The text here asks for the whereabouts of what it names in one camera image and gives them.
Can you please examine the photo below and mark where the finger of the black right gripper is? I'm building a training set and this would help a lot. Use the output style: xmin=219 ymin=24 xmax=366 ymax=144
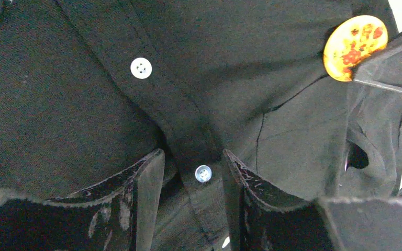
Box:
xmin=353 ymin=32 xmax=402 ymax=93

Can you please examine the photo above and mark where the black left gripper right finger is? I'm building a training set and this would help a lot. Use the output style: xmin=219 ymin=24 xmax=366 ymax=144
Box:
xmin=222 ymin=150 xmax=402 ymax=250

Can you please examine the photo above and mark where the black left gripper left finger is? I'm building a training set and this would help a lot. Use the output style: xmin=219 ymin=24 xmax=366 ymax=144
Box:
xmin=0 ymin=149 xmax=165 ymax=250

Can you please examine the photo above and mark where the orange round brooch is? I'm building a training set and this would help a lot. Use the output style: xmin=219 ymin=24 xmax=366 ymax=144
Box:
xmin=323 ymin=15 xmax=388 ymax=82

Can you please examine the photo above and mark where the black button shirt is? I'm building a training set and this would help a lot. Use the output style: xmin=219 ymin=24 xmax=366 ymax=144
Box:
xmin=0 ymin=1 xmax=402 ymax=250

